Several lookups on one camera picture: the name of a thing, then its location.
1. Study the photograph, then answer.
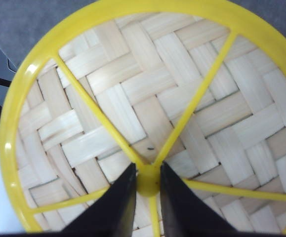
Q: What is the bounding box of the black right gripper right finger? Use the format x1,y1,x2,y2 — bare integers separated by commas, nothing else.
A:
159,161,235,234

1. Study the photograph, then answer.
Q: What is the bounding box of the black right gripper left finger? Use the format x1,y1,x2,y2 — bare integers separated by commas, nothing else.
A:
61,162,137,235

